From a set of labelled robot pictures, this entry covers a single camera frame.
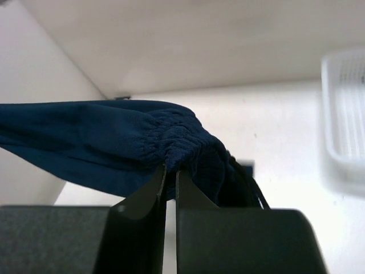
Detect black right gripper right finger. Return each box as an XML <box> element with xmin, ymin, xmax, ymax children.
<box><xmin>176</xmin><ymin>171</ymin><xmax>327</xmax><ymax>274</ymax></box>

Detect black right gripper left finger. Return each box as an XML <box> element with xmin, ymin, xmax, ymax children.
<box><xmin>1</xmin><ymin>166</ymin><xmax>167</xmax><ymax>273</ymax></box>

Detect navy blue shorts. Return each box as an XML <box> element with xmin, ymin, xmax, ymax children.
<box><xmin>1</xmin><ymin>100</ymin><xmax>268</xmax><ymax>208</ymax></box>

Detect white plastic mesh basket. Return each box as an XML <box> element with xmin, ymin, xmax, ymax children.
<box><xmin>321</xmin><ymin>48</ymin><xmax>364</xmax><ymax>196</ymax></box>

